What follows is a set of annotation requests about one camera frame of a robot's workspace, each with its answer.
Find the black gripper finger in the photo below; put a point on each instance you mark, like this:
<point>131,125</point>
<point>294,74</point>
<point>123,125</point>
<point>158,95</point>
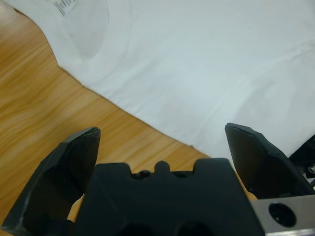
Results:
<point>261,167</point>
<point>61,172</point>

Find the white t-shirt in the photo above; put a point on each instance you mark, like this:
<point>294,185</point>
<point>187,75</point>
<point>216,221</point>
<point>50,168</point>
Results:
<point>197,61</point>

